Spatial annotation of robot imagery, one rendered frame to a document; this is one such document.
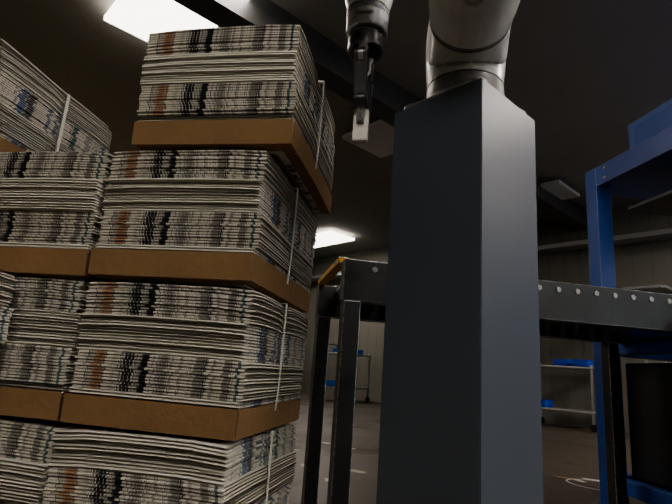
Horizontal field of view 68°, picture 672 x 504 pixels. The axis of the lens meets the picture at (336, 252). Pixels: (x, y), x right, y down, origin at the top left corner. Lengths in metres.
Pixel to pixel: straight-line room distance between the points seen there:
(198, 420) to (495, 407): 0.45
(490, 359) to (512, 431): 0.13
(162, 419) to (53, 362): 0.21
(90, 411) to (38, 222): 0.34
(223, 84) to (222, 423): 0.55
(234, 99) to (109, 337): 0.44
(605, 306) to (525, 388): 0.89
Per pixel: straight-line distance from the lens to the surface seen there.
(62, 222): 0.98
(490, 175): 0.90
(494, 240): 0.88
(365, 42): 1.09
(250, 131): 0.87
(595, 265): 2.70
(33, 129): 1.28
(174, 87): 0.96
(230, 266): 0.80
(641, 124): 2.82
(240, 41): 0.97
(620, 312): 1.82
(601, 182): 2.76
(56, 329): 0.94
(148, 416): 0.83
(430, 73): 1.09
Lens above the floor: 0.48
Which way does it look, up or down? 13 degrees up
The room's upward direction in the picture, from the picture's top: 4 degrees clockwise
